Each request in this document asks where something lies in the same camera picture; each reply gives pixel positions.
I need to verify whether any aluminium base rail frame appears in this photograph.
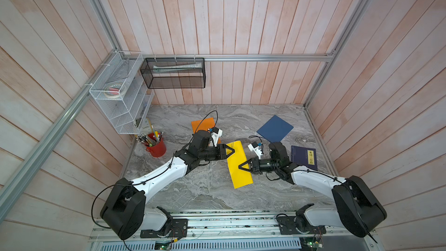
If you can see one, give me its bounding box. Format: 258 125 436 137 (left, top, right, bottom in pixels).
86 210 384 251

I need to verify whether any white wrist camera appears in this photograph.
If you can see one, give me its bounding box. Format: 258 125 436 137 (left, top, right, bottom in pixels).
209 127 223 146
248 142 264 159

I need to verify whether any tape roll in shelf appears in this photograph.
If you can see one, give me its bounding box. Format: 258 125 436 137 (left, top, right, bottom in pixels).
104 83 127 99

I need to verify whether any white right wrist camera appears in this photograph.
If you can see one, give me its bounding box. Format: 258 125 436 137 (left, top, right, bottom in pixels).
248 142 264 159

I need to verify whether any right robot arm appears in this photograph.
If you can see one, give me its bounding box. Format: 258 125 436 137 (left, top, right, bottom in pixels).
228 142 387 238

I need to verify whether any blue paper document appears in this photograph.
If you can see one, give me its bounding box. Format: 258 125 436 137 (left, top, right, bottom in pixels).
257 115 293 142

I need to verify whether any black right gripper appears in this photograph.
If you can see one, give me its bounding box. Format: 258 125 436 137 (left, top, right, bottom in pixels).
239 157 279 174

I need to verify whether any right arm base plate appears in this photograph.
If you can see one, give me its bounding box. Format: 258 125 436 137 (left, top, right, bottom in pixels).
275 213 326 235

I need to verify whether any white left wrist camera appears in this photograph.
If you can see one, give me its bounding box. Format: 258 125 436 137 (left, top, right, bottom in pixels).
209 127 223 146

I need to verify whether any red pen holder cup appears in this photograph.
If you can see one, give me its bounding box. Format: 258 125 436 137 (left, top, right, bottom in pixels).
146 135 167 158

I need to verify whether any white wire mesh shelf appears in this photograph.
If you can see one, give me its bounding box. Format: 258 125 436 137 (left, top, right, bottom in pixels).
89 51 154 135

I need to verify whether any paper in black basket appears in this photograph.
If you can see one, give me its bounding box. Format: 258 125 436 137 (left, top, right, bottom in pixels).
152 63 202 74

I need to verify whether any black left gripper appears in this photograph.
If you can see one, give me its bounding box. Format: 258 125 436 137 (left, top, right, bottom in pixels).
199 143 235 160

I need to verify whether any orange paper document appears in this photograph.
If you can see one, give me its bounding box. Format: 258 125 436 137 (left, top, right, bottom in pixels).
191 117 218 146

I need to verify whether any yellow paper document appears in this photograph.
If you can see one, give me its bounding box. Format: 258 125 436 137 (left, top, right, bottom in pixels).
226 141 253 189

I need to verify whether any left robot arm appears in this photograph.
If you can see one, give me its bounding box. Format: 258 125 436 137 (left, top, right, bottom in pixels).
100 130 236 241

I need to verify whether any dark navy book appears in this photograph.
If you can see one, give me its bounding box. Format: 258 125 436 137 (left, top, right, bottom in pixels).
290 146 318 171

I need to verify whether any black wire mesh basket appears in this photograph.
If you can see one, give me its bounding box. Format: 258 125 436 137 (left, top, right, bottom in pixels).
140 58 206 89

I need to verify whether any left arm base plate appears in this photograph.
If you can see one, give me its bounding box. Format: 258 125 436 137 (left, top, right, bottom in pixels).
140 218 188 239

